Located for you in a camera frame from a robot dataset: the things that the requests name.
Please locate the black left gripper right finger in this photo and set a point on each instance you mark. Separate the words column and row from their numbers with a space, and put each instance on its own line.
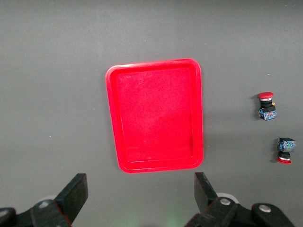
column 206, row 194

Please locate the red mushroom push button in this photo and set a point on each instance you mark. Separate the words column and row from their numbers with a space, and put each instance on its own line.
column 267, row 113
column 286, row 145

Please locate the red plastic tray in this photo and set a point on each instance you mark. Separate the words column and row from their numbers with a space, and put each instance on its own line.
column 156, row 113

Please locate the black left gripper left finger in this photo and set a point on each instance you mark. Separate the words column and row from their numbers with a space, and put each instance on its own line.
column 71, row 196

